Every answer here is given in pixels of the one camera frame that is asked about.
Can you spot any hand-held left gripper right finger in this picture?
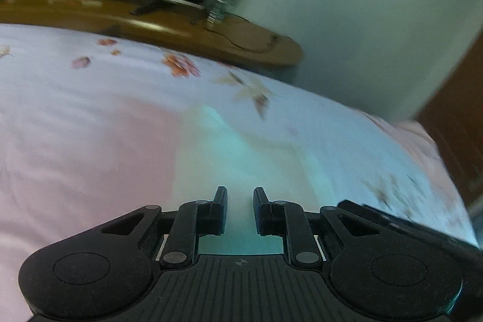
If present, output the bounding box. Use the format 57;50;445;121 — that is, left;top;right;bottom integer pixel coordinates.
253;187;382;267

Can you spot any brown wooden door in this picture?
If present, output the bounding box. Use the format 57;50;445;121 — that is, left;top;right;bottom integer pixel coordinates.
413;37;483;211

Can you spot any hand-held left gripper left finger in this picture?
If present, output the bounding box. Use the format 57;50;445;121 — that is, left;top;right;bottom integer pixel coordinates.
100;186;228;270

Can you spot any pink floral bed sheet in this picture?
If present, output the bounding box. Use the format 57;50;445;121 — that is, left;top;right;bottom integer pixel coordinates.
0;23;480;322

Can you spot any glossy wooden table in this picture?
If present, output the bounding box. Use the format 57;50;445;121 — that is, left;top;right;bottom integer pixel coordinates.
0;0;305;68

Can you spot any thin black cable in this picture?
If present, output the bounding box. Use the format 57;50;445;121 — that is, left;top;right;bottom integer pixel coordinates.
190;7;293;53

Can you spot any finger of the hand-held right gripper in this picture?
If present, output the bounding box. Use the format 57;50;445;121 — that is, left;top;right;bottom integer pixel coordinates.
337;199;391;230

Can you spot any pale mint small garment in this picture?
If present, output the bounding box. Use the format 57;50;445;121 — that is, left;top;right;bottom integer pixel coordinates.
170;105;378;255

